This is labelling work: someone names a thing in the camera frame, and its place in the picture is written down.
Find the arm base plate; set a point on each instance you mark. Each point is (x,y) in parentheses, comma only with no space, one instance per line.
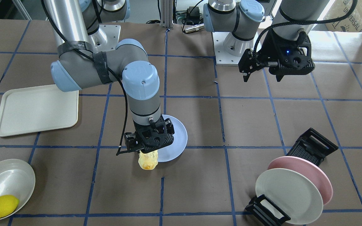
(228,49)
(106,37)

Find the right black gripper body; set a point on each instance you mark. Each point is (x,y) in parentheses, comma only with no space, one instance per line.
(130,140)

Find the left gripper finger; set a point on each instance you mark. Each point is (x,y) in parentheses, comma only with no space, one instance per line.
(279,76)
(247,64)

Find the cream plate in rack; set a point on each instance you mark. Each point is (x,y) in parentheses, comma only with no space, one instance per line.
(292,192)

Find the silver cylinder tool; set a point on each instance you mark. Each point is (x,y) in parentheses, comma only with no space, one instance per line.
(194,28)

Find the blue plate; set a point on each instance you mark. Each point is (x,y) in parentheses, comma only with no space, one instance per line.
(178,146)

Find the white rectangular tray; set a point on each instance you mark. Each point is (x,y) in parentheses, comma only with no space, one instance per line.
(36,109)

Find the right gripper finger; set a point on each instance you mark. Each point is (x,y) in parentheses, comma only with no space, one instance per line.
(120,151)

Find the aluminium frame post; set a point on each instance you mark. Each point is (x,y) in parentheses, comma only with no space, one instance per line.
(167,8)

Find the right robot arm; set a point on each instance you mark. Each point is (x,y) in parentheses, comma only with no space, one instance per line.
(81,66)

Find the yellow lemon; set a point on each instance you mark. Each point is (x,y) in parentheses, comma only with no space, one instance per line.
(8,204)

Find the bread pastry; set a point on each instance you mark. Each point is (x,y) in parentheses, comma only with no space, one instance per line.
(148,161)

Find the pink plate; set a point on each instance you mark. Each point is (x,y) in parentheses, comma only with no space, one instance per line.
(309,170)

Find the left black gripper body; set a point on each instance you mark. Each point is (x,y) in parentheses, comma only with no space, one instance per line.
(266,51)

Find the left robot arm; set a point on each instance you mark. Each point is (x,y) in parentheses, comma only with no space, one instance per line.
(243,18)

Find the black plate rack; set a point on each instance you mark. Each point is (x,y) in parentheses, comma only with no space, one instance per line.
(311,146)

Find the cardboard box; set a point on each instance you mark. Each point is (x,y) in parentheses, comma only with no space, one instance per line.
(351,24)

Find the black power adapter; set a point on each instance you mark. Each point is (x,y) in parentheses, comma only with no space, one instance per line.
(193,12)

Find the cream shallow dish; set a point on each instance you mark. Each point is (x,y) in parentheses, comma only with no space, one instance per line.
(17,178)

